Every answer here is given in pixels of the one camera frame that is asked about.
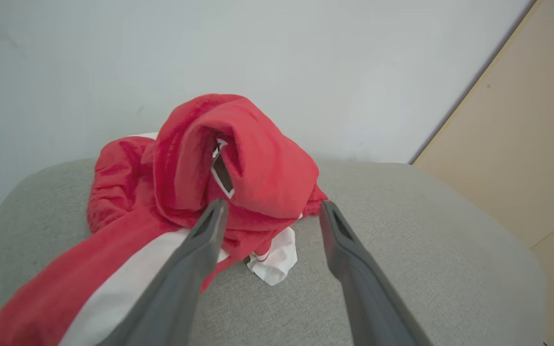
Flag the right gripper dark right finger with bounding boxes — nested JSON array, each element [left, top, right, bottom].
[[319, 200, 434, 346]]

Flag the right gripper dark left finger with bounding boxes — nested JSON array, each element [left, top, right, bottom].
[[95, 198, 230, 346]]

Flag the red and white garment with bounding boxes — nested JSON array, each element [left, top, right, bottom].
[[0, 93, 329, 346]]

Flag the grey fabric sofa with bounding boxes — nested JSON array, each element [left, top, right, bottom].
[[0, 158, 547, 346]]

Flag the beige wooden panel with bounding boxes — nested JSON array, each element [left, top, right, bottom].
[[411, 0, 554, 346]]

